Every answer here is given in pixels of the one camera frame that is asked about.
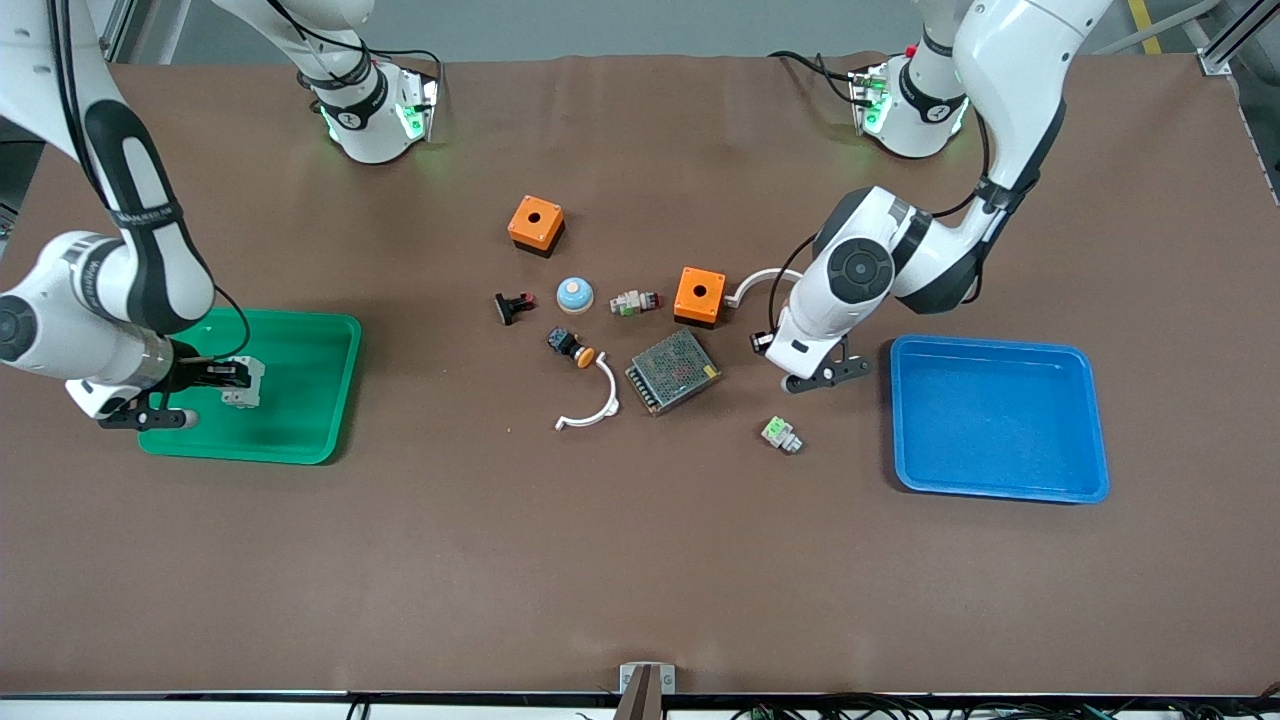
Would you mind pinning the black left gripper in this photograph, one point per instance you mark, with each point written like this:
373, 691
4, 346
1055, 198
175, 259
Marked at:
764, 346

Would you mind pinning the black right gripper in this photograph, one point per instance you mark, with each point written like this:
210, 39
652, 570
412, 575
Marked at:
189, 374

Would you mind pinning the white breaker red switch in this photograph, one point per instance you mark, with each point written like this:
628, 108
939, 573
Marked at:
252, 397

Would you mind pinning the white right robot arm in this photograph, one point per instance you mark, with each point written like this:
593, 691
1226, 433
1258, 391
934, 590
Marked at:
60, 300

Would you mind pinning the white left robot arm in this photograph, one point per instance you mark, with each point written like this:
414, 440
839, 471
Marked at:
1010, 60

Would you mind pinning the white semicircular plastic clamp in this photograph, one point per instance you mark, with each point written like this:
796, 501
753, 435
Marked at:
770, 271
615, 398

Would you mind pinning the green plastic tray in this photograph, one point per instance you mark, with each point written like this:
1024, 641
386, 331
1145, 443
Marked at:
300, 400

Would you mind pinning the orange button box black base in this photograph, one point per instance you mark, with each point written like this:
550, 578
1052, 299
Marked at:
690, 300

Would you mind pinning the metal mesh power supply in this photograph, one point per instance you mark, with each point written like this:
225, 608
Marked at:
672, 372

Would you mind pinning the green white terminal connector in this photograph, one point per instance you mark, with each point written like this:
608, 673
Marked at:
632, 302

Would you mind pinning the blue dome buzzer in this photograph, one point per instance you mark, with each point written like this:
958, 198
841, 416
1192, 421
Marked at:
575, 297

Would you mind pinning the orange button box upper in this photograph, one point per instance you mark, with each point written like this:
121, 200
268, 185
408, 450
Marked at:
550, 225

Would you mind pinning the blue plastic tray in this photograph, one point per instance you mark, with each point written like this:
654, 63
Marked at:
1000, 420

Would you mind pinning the brown table mat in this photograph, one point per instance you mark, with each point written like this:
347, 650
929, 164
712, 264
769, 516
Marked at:
640, 560

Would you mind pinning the black red switch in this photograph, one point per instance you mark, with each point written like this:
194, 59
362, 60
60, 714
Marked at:
512, 308

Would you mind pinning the aluminium frame profile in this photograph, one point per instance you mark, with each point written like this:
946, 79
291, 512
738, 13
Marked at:
1240, 30
120, 30

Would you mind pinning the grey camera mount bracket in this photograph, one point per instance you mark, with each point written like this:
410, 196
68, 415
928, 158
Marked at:
645, 690

